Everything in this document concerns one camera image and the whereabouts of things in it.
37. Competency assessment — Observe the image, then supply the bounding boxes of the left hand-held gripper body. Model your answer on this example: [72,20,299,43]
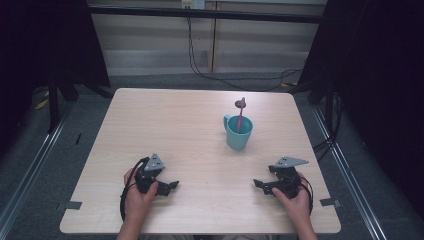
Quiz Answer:
[134,152,167,195]

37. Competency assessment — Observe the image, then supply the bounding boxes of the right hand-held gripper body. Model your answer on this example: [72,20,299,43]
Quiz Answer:
[267,155,310,200]

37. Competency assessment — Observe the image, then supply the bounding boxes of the teal cup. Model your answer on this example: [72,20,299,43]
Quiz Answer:
[222,114,255,151]

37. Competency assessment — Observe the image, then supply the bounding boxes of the pink toothbrush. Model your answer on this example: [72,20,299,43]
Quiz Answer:
[235,96,247,135]

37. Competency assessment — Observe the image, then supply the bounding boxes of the person's right hand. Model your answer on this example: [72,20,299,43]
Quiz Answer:
[271,171,315,228]

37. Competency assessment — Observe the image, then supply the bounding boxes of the person's left hand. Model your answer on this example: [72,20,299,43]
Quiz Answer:
[123,167,160,228]

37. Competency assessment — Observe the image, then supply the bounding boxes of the grey tape strip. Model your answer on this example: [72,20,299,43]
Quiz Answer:
[64,200,83,211]
[319,197,342,208]

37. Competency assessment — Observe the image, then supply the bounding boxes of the black stand legs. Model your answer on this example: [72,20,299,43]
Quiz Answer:
[45,71,114,135]

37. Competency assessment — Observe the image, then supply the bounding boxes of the yellow floor tape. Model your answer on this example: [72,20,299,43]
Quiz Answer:
[34,98,50,111]

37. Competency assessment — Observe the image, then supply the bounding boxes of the black curtain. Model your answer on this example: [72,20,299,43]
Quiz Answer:
[295,0,424,219]
[0,0,112,153]

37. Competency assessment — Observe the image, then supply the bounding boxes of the black horizontal bar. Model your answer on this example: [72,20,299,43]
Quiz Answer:
[87,4,325,25]

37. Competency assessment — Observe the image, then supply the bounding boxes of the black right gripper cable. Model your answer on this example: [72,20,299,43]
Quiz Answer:
[299,175,315,215]

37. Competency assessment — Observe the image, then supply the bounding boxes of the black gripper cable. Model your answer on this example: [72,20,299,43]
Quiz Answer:
[299,175,315,215]
[119,157,149,223]

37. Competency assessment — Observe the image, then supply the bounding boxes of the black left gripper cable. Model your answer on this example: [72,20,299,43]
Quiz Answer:
[119,157,149,223]

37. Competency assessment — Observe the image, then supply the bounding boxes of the metal floor rail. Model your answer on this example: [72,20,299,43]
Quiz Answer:
[0,99,75,232]
[311,105,388,240]

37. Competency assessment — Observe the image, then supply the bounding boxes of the black floor cables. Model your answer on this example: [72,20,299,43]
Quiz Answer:
[312,91,345,163]

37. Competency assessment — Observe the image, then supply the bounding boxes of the black wall cable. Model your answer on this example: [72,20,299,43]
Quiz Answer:
[185,15,303,92]

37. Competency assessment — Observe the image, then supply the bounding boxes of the white wall outlet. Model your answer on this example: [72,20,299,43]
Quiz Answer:
[180,0,206,10]

